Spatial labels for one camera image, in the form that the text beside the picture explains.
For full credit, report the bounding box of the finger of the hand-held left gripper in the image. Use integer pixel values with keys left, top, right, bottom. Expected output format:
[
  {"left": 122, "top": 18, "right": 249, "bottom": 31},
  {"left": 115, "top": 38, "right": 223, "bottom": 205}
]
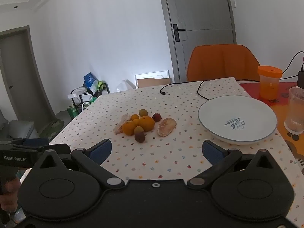
[
  {"left": 12, "top": 143, "right": 71, "bottom": 156},
  {"left": 11, "top": 137, "right": 50, "bottom": 148}
]

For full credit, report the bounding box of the mid-size orange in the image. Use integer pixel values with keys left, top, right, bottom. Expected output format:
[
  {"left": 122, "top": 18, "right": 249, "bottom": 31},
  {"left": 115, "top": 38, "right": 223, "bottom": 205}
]
[{"left": 122, "top": 121, "right": 136, "bottom": 136}]

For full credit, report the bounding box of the blue bag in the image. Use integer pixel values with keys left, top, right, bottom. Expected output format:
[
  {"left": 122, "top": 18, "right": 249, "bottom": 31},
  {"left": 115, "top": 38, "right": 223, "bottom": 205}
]
[{"left": 83, "top": 72, "right": 97, "bottom": 88}]

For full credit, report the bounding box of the person's left hand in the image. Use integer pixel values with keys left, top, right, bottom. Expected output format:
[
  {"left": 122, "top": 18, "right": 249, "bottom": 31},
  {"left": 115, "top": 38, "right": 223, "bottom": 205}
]
[{"left": 0, "top": 178, "right": 21, "bottom": 218}]

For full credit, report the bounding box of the black door handle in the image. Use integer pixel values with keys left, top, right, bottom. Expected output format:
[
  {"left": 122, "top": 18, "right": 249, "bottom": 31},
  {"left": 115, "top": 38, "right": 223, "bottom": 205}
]
[{"left": 173, "top": 24, "right": 186, "bottom": 43}]

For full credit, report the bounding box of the large orange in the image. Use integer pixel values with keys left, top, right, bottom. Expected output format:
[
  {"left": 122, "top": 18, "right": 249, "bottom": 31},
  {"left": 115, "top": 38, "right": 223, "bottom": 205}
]
[{"left": 138, "top": 115, "right": 155, "bottom": 132}]

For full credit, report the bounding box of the floral printed tablecloth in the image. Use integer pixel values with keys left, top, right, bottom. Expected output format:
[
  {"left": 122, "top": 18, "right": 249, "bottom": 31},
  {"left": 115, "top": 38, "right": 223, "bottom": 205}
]
[{"left": 20, "top": 77, "right": 298, "bottom": 228}]

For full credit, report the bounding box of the white bowl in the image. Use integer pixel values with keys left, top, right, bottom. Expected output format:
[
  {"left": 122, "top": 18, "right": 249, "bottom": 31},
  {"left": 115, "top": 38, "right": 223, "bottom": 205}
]
[{"left": 198, "top": 95, "right": 278, "bottom": 145}]

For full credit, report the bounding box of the white board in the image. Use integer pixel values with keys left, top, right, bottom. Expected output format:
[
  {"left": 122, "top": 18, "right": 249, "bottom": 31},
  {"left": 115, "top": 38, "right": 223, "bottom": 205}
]
[{"left": 135, "top": 70, "right": 169, "bottom": 89}]

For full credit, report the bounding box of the grey padded seat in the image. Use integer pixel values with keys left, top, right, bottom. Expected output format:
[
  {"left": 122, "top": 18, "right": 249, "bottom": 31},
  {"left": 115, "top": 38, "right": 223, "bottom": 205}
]
[{"left": 8, "top": 120, "right": 34, "bottom": 138}]

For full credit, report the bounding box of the green floor mat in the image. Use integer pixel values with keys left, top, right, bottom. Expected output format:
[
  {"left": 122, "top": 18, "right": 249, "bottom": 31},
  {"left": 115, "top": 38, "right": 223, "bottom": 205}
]
[{"left": 39, "top": 119, "right": 65, "bottom": 139}]

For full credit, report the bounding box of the brown-framed grey door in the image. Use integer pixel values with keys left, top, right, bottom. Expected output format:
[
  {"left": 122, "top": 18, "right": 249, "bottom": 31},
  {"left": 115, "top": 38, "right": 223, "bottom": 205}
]
[{"left": 0, "top": 25, "right": 56, "bottom": 133}]

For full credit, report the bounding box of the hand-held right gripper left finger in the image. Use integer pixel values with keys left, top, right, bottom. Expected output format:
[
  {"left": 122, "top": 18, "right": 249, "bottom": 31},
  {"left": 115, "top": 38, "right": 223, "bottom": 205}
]
[{"left": 33, "top": 139, "right": 125, "bottom": 192}]

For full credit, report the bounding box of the green box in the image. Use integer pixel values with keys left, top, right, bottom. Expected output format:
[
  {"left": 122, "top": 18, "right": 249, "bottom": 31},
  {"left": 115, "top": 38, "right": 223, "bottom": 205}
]
[{"left": 67, "top": 106, "right": 82, "bottom": 121}]

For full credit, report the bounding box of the clear plastic bag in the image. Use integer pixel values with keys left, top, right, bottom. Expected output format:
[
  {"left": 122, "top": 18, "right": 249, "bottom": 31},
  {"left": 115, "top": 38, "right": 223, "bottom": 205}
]
[{"left": 117, "top": 79, "right": 136, "bottom": 92}]

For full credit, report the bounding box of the clear ribbed glass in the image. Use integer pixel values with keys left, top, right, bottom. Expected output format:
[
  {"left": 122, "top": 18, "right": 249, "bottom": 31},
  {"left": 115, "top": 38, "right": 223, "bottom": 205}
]
[{"left": 284, "top": 87, "right": 304, "bottom": 135}]

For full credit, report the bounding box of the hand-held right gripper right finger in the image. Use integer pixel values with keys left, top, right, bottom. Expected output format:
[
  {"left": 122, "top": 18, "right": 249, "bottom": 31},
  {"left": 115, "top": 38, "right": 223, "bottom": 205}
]
[{"left": 187, "top": 139, "right": 282, "bottom": 191}]

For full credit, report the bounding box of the orange lidded plastic cup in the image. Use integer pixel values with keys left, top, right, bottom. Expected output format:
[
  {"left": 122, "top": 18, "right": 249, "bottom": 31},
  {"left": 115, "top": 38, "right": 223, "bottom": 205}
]
[{"left": 258, "top": 65, "right": 283, "bottom": 101}]

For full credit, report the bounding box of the black metal rack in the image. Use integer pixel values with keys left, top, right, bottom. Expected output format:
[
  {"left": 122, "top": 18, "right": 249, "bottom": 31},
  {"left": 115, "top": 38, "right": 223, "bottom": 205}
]
[{"left": 71, "top": 82, "right": 110, "bottom": 115}]

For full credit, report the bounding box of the peeled tangerine half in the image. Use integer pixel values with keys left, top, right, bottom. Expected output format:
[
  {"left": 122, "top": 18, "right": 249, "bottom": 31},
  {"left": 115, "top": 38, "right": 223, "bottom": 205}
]
[{"left": 113, "top": 114, "right": 130, "bottom": 135}]

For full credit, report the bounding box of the orange chair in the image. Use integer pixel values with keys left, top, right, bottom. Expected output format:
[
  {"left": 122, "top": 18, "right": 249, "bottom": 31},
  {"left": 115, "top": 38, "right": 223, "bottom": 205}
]
[{"left": 187, "top": 44, "right": 261, "bottom": 82}]

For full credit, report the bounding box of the brown cardboard sheet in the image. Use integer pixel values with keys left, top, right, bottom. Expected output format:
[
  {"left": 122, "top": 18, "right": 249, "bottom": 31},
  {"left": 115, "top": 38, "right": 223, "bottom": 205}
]
[{"left": 138, "top": 77, "right": 171, "bottom": 89}]

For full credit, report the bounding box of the black usb cable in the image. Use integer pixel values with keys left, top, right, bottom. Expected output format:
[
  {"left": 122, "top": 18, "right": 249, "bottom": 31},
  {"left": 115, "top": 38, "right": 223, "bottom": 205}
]
[{"left": 160, "top": 79, "right": 215, "bottom": 100}]

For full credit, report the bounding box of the black charger cable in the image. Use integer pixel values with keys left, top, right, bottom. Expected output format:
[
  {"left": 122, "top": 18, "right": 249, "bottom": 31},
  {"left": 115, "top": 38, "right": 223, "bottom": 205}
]
[{"left": 280, "top": 51, "right": 304, "bottom": 79}]

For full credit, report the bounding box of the red-orange printed table mat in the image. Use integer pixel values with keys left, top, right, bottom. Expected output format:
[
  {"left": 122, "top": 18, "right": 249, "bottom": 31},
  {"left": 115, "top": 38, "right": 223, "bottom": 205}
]
[{"left": 239, "top": 81, "right": 304, "bottom": 187}]

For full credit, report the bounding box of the green packet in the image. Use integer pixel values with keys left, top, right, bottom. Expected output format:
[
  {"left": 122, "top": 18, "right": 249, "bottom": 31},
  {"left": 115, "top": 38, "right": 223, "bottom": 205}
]
[{"left": 94, "top": 80, "right": 106, "bottom": 92}]

